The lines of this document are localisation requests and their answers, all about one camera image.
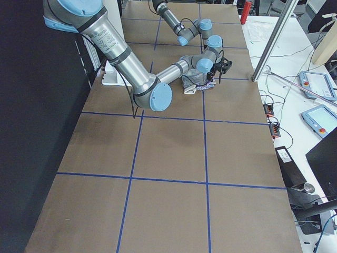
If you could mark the red cylinder bottle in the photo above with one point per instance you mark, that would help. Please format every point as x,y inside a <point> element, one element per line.
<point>245,12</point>

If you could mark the blue white striped polo shirt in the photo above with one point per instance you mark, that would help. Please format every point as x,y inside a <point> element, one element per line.
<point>196,82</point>

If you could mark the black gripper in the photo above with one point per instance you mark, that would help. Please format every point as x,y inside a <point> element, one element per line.
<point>218,68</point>

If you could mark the wooden board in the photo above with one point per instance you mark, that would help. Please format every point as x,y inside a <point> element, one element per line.
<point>328,45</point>

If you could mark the aluminium frame post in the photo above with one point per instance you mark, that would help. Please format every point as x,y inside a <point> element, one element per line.
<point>278,29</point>

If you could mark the teach pendant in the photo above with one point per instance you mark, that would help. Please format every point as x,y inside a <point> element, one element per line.
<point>320,119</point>
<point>318,83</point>

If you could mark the far teach pendant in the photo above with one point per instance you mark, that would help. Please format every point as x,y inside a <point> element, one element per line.
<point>318,83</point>

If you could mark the clear plastic bag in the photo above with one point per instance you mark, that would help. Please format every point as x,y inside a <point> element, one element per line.
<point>259,31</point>

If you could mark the near teach pendant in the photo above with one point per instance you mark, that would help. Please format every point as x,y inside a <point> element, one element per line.
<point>320,119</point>

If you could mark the black monitor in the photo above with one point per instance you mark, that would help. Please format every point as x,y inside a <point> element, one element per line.
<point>322,161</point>

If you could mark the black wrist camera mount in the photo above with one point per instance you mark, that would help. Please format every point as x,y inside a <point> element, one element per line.
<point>225,65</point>

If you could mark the black camera stand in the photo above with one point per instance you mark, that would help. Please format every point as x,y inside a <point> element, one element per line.
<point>311,212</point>

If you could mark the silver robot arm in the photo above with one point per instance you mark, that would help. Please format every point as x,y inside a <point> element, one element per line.
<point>184,23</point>
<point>149,91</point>

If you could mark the black rectangular box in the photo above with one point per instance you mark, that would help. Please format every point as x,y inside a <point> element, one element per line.
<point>291,174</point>

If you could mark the orange black connector strip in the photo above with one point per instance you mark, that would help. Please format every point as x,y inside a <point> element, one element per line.
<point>273,122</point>

